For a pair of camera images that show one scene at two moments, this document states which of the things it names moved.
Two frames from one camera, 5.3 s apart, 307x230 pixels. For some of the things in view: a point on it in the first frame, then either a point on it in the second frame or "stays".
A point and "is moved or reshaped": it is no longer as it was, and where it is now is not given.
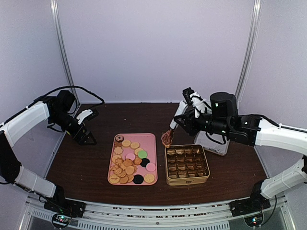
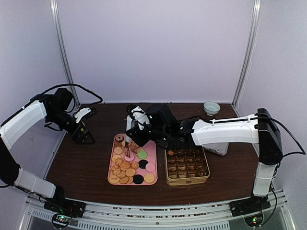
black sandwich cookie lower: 138,179 stays
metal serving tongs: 181,111 to 128,127
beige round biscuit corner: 149,178 stays
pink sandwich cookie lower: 150,167 stays
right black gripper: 189,127 to 136,136
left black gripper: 87,133 stays
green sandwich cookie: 142,154 stays
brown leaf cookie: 166,138 is moved or reshaped
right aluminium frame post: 258,6 stays
